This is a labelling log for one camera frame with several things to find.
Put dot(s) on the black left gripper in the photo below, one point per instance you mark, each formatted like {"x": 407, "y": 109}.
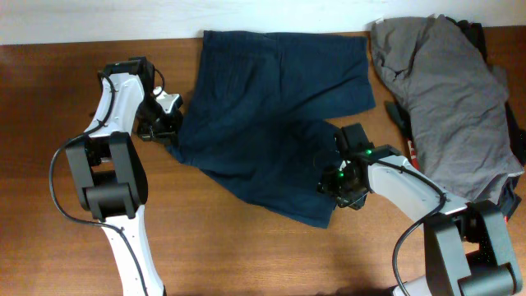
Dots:
{"x": 168, "y": 133}

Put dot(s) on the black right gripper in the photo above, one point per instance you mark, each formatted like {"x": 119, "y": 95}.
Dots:
{"x": 325, "y": 182}

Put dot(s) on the navy blue shorts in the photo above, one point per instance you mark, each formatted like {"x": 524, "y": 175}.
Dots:
{"x": 260, "y": 119}

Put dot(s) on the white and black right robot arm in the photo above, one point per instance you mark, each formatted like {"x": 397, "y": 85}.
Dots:
{"x": 467, "y": 246}

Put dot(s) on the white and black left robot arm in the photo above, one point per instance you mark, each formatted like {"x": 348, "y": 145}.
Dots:
{"x": 109, "y": 178}

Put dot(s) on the grey shorts on pile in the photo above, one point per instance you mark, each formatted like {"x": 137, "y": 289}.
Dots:
{"x": 460, "y": 103}

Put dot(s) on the black garment under pile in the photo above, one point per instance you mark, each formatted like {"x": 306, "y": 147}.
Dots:
{"x": 509, "y": 164}

